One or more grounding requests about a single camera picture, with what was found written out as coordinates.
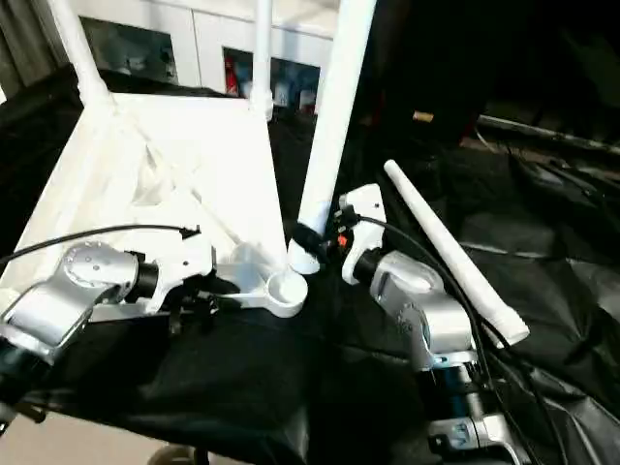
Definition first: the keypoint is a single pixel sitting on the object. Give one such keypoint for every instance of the white plastic table leg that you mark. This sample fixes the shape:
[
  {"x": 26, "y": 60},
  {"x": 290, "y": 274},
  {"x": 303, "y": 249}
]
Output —
[
  {"x": 460, "y": 257},
  {"x": 263, "y": 48},
  {"x": 77, "y": 48},
  {"x": 334, "y": 121}
]

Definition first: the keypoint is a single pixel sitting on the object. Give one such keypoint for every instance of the white plastic table top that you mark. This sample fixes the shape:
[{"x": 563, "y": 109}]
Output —
[{"x": 218, "y": 160}]

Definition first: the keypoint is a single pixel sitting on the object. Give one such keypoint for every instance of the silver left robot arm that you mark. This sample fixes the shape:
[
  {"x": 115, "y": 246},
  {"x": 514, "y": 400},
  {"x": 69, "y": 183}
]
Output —
[{"x": 72, "y": 290}]

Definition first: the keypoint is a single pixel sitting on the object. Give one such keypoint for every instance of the black mat cloth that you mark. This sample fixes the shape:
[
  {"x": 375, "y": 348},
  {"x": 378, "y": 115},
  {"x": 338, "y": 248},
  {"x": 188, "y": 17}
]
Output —
[{"x": 242, "y": 378}]

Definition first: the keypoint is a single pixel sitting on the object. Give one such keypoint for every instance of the small tan label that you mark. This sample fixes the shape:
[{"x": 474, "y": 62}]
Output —
[{"x": 423, "y": 115}]

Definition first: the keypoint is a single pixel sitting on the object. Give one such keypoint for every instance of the white display cabinet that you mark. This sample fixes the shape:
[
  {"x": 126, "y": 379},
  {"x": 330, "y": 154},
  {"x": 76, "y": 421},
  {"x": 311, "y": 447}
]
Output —
[{"x": 208, "y": 48}]

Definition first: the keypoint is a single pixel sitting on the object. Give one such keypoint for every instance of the long black rod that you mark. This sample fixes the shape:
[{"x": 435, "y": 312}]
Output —
[{"x": 557, "y": 135}]

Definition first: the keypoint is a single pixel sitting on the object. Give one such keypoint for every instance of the dark tall cabinet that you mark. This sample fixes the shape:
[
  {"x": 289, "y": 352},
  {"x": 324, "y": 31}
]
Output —
[{"x": 484, "y": 48}]

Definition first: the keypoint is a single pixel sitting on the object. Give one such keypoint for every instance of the grey curtain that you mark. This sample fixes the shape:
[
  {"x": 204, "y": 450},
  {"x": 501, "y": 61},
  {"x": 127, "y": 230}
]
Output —
[{"x": 24, "y": 43}]

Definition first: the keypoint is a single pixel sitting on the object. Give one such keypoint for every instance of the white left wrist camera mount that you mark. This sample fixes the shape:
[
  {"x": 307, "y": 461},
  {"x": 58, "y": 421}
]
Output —
[{"x": 184, "y": 261}]

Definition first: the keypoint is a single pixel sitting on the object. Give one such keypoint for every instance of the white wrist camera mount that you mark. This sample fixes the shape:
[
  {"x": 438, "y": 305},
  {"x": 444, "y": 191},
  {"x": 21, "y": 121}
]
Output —
[
  {"x": 184, "y": 261},
  {"x": 368, "y": 208}
]

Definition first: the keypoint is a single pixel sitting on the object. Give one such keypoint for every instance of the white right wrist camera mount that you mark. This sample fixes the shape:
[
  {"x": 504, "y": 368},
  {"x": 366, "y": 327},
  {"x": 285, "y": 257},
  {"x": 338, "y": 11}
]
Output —
[{"x": 368, "y": 208}]

